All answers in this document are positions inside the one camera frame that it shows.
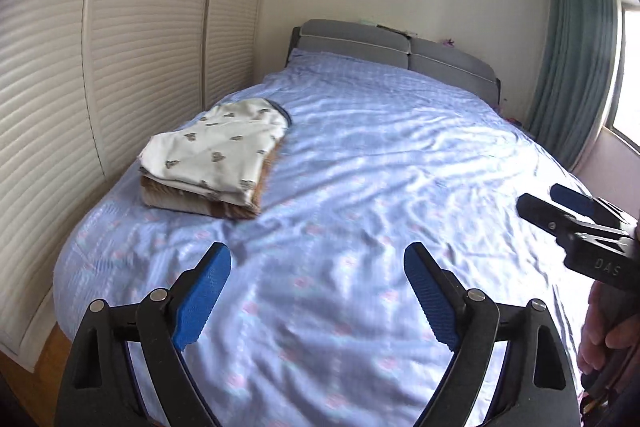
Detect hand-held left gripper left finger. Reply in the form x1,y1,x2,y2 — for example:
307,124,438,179
54,242,233,427

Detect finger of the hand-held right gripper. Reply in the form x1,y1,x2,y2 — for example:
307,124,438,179
549,183,627,229
516,192,584,239

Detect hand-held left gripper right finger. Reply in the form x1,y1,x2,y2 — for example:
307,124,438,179
402,242,584,427

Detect white printed polo shirt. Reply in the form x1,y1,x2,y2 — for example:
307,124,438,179
137,98,293,206

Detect person's right hand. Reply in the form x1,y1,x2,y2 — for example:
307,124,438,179
577,283,640,377

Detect brown striped folded garment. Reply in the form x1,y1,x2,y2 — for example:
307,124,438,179
140,142,282,221

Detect window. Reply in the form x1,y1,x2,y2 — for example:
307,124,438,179
602,0,640,158

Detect bed with blue sheet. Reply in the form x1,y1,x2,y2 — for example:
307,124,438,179
52,49,612,427

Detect green curtain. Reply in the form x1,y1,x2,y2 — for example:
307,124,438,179
525,0,623,168

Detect grey padded headboard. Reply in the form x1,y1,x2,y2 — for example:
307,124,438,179
286,19,502,104

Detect white louvered wardrobe doors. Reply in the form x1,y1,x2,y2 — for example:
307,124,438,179
0,0,281,360

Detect flat items on headboard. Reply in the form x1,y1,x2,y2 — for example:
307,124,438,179
367,23,416,36

